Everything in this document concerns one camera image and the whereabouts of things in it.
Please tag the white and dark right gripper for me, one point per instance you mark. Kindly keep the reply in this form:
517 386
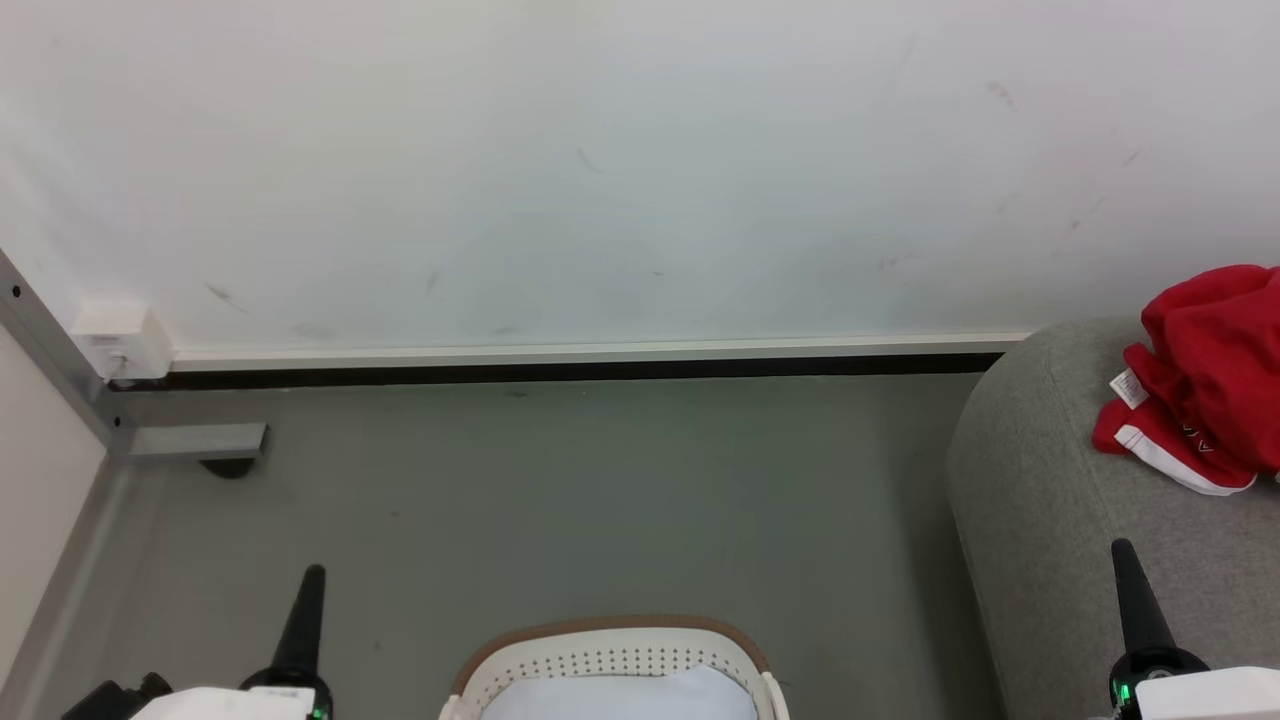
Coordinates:
1200 692

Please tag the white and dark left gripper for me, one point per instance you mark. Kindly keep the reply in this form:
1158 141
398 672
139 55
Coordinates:
240 703

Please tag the red jersey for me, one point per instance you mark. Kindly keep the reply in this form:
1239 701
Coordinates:
1215 370

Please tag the grey fabric sofa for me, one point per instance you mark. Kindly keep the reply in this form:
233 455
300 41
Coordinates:
1050 500

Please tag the black round foot pad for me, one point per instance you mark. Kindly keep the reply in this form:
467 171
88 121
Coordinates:
227 467

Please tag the grey metal partition foot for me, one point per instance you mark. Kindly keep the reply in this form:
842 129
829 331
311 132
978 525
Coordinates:
198 440

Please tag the white laundry basket brown rim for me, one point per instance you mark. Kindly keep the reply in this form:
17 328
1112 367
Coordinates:
600 650

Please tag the beige partition panel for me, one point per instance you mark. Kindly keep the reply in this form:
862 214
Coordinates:
35 490

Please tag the pale white cloth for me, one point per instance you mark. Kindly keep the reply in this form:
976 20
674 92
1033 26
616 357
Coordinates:
620 697

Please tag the black skirting strip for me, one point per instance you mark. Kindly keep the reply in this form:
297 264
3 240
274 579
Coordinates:
560 372

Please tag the white wall socket box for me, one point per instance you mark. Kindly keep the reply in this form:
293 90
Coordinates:
122 342

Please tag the grey metal partition frame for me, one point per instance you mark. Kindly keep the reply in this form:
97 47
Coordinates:
50 350

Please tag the white wall skirting strip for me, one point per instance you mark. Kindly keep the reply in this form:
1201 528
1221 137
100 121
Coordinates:
600 352

